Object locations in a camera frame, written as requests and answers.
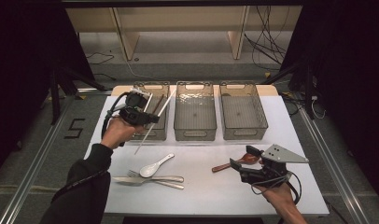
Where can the black metal stand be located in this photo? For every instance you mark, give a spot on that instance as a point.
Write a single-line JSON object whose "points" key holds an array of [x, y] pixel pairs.
{"points": [[56, 99], [308, 93]]}

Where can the white paper sheet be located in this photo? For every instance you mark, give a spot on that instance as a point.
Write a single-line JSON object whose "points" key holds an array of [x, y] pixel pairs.
{"points": [[209, 199]]}

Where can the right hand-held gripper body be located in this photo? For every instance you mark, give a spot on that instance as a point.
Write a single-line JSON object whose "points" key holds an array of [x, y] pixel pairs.
{"points": [[281, 157]]}

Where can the white ceramic spoon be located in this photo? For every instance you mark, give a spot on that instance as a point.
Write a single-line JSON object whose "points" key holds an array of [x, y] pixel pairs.
{"points": [[148, 170]]}

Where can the smoky clear plastic bin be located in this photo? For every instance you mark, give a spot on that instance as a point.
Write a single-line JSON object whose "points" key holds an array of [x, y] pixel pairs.
{"points": [[161, 129], [195, 113], [242, 113]]}

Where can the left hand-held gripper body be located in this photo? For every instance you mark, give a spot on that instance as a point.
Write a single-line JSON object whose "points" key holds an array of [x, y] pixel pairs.
{"points": [[135, 109]]}

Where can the aluminium floor rail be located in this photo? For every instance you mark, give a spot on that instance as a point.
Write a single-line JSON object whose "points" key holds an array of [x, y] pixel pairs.
{"points": [[334, 161], [32, 174]]}

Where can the beige wooden desk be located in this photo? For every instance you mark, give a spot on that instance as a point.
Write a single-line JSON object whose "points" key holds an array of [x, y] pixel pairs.
{"points": [[178, 18]]}

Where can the dark curtain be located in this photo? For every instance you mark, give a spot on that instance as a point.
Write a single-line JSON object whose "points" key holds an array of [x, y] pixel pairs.
{"points": [[349, 77], [25, 62]]}

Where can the brown wooden spoon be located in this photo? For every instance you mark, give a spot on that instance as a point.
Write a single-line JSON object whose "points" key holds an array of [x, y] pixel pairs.
{"points": [[223, 166]]}

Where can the metal fork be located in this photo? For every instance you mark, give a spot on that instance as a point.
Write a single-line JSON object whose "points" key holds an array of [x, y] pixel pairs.
{"points": [[170, 185]]}

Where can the person's left hand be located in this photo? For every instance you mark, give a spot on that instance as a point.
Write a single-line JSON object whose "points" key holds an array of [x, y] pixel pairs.
{"points": [[119, 133]]}

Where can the person's right hand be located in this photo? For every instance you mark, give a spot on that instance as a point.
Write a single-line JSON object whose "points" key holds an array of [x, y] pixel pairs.
{"points": [[279, 196]]}

